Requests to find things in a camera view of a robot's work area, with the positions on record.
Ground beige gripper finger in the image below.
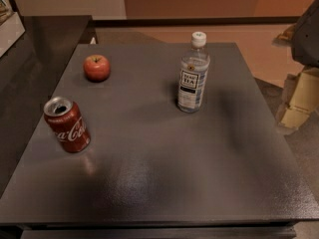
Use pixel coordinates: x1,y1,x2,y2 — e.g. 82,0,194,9
275,67,319,130

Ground clear plastic tea bottle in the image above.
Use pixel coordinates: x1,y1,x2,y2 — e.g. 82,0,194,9
177,32,210,114

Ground red apple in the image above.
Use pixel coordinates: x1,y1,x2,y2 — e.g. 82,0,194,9
83,55,111,82

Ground red Coca-Cola can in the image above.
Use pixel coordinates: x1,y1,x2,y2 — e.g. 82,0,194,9
44,97,91,153

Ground white box on counter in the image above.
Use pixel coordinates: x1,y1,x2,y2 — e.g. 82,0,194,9
0,0,25,57

